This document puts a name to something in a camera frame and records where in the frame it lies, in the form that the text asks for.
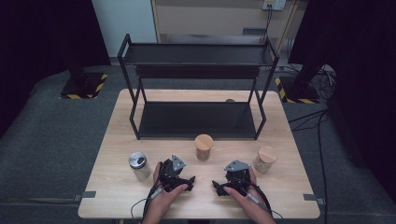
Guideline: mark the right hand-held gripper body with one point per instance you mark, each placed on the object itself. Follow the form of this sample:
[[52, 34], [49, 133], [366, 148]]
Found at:
[[238, 179]]

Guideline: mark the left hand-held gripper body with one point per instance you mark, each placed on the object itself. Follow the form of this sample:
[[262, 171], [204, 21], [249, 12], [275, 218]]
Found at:
[[169, 174]]

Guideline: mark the glass jar with metal lid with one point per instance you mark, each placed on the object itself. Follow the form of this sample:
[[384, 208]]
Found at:
[[139, 166]]

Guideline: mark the pale jar with wooden lid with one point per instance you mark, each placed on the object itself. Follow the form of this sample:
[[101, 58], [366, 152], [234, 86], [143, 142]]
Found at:
[[265, 158]]

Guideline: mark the brown jar with wooden lid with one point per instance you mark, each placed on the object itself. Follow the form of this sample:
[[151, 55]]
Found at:
[[204, 146]]

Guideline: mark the black metal shelf rack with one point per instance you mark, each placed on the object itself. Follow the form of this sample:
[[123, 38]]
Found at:
[[199, 119]]

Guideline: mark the person's left hand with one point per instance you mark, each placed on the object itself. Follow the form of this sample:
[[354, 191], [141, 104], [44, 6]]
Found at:
[[163, 197]]

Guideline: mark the person's right hand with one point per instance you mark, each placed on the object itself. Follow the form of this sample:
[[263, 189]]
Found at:
[[250, 200]]

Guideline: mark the black stand with striped base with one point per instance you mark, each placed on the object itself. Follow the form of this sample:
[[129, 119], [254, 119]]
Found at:
[[300, 91], [82, 85]]

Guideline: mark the beige wooden cabinet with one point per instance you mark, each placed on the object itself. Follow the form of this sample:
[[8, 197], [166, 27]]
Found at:
[[211, 18]]

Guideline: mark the black curtain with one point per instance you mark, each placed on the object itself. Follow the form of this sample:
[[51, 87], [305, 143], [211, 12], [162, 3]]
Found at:
[[364, 62], [37, 34]]

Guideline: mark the grey table bracket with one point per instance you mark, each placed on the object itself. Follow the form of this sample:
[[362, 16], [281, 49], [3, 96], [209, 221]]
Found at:
[[313, 198], [84, 195]]

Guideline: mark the white wall socket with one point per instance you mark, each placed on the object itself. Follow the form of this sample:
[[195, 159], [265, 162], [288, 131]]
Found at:
[[274, 4]]

